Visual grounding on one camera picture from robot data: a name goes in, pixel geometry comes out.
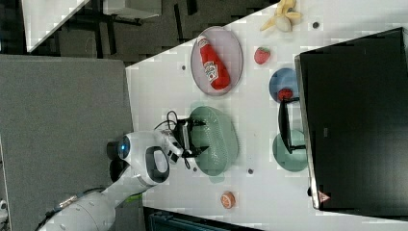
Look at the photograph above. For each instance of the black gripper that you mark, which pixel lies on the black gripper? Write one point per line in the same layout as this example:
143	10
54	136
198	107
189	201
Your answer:
182	133

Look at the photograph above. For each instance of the green plastic strainer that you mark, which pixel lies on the green plastic strainer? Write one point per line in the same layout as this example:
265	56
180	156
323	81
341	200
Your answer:
220	137

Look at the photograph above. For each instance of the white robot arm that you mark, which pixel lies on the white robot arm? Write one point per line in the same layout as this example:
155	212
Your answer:
148	155

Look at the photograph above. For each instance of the red ketchup bottle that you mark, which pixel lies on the red ketchup bottle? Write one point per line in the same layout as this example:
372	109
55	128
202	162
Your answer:
214	68

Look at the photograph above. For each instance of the toy orange slice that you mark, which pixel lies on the toy orange slice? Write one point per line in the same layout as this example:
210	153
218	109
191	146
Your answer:
228	200

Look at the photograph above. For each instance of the upper black cylinder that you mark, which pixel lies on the upper black cylinder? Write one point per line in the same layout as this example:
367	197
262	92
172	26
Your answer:
112	151

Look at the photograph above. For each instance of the black cylinder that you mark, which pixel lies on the black cylinder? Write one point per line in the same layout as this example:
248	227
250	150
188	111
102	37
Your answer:
116	169
112	151

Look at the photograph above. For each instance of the lower black cylinder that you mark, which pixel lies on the lower black cylinder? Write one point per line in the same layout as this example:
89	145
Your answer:
116	169

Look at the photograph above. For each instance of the green marker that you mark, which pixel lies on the green marker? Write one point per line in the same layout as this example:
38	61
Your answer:
133	197

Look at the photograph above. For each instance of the dark blue crate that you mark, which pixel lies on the dark blue crate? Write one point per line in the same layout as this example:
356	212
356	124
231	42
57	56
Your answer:
161	220

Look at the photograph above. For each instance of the small red toy fruit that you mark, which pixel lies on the small red toy fruit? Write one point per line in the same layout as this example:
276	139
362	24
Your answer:
285	94

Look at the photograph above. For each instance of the grey round plate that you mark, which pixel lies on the grey round plate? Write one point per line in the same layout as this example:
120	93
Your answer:
228	49

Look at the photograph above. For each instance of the green cup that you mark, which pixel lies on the green cup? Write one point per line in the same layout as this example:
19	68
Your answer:
294	161

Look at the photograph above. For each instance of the blue bowl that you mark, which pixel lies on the blue bowl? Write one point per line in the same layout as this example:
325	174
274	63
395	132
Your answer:
283	78

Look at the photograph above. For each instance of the toy strawberry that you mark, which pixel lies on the toy strawberry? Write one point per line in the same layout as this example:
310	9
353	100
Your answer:
261	55

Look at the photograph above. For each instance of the grey board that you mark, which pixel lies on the grey board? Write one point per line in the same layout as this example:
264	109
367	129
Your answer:
57	116

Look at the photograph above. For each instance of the black toaster oven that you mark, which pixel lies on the black toaster oven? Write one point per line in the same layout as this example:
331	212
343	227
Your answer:
354	108

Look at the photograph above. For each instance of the toy banana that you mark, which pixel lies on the toy banana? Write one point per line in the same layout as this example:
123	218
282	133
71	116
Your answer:
283	17

